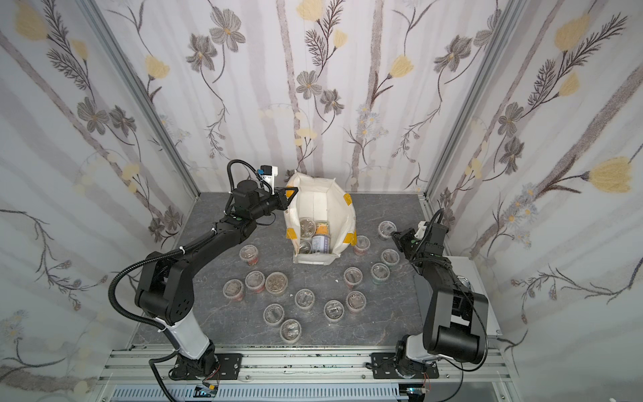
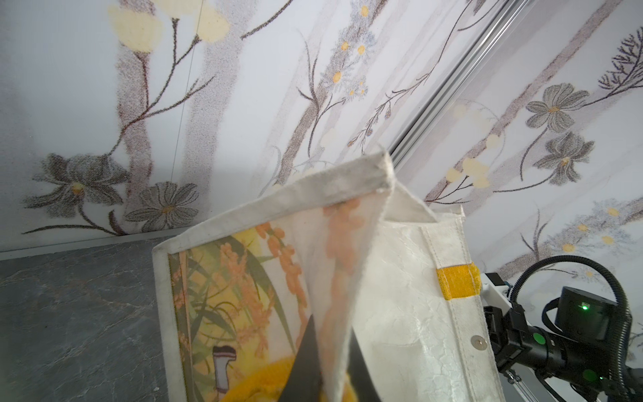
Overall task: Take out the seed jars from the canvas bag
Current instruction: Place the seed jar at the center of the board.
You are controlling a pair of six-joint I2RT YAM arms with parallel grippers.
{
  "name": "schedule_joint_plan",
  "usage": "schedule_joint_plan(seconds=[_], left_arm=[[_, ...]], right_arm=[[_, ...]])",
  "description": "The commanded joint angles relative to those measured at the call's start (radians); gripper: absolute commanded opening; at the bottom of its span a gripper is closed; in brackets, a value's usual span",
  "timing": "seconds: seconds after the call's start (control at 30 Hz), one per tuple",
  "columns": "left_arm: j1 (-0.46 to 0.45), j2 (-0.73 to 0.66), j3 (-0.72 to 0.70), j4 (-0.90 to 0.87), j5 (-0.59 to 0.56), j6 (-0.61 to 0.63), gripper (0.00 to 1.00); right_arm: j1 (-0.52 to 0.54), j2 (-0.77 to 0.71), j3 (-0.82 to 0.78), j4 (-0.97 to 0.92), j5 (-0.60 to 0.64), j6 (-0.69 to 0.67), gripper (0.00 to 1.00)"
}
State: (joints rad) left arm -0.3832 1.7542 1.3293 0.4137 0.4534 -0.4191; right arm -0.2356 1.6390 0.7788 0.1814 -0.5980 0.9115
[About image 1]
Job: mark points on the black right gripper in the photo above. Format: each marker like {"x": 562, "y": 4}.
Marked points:
{"x": 408, "y": 242}

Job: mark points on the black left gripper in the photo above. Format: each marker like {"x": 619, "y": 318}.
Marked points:
{"x": 278, "y": 200}

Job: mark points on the white canvas tote bag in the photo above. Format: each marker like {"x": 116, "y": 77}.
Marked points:
{"x": 320, "y": 220}

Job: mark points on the orange label seed jar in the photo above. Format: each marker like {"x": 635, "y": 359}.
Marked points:
{"x": 322, "y": 229}

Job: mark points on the yellow stripe lid seed jar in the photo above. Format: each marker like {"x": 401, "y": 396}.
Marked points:
{"x": 334, "y": 311}

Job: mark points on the seed jar row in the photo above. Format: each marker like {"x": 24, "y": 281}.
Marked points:
{"x": 305, "y": 299}

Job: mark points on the red green label seed jar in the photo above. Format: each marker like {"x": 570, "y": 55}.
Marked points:
{"x": 274, "y": 315}

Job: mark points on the clear lid seed jar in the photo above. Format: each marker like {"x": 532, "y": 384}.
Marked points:
{"x": 290, "y": 331}

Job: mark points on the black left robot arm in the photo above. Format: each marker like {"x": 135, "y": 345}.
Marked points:
{"x": 154, "y": 273}

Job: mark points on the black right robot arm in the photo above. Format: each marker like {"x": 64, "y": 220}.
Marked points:
{"x": 455, "y": 327}

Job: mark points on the clear lid jar in bag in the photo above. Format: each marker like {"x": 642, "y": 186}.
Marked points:
{"x": 307, "y": 228}

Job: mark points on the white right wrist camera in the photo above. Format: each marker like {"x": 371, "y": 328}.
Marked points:
{"x": 421, "y": 228}

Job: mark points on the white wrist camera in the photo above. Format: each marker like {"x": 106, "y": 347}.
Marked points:
{"x": 421, "y": 228}
{"x": 269, "y": 174}

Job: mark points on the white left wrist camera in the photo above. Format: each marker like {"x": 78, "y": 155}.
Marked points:
{"x": 269, "y": 174}

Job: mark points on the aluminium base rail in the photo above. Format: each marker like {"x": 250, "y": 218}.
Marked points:
{"x": 293, "y": 364}

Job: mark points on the white slotted cable duct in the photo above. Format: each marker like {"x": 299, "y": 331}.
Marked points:
{"x": 298, "y": 392}

